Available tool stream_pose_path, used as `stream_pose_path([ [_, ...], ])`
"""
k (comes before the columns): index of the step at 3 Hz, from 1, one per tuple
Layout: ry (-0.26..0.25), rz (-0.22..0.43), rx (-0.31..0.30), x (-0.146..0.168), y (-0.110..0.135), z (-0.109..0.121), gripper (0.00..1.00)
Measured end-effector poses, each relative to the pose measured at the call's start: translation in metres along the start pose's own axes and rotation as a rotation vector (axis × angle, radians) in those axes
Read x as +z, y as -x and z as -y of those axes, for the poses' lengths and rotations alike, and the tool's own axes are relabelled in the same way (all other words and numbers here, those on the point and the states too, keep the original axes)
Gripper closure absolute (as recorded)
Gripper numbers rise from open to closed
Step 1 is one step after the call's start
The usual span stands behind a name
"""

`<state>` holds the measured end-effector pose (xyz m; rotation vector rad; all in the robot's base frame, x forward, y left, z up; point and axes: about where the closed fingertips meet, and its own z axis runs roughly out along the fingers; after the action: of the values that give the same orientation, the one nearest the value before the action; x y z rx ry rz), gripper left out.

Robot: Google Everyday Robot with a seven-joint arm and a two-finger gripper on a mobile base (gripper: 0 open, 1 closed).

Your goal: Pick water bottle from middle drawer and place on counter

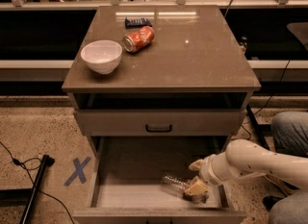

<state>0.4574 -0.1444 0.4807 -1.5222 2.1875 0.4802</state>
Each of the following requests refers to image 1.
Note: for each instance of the tan shoe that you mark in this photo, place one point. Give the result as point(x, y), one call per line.
point(287, 189)

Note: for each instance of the blue snack wrapper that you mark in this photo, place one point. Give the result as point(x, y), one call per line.
point(136, 23)

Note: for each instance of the open grey lower drawer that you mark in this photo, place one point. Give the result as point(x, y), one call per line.
point(126, 183)

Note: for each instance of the black drawer handle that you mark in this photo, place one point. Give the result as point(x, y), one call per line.
point(158, 128)

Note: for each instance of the white ceramic bowl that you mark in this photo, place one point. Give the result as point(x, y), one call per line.
point(102, 56)

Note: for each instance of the person leg in jeans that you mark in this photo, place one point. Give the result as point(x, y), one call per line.
point(290, 133)

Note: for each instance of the black tripod leg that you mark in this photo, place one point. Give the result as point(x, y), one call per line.
point(256, 127)
point(45, 162)

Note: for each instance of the orange soda can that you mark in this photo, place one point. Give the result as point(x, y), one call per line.
point(135, 41)

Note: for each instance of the blue tape cross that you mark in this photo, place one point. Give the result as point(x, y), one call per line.
point(78, 172)

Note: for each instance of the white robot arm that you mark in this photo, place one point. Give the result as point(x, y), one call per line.
point(245, 159)

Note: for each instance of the person knee in jeans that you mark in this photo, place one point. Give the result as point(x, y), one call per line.
point(290, 210)

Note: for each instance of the black tripod leg left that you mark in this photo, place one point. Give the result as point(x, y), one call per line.
point(45, 162)

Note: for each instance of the black tripod leg right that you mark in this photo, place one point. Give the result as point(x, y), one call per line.
point(256, 127)

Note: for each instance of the clear plastic water bottle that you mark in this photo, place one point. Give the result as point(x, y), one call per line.
point(175, 186)

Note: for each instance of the closed grey upper drawer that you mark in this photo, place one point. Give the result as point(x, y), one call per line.
point(131, 123)

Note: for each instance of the grey drawer cabinet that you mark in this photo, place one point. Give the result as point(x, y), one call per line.
point(193, 63)

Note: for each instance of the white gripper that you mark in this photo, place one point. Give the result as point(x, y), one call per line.
point(207, 169)

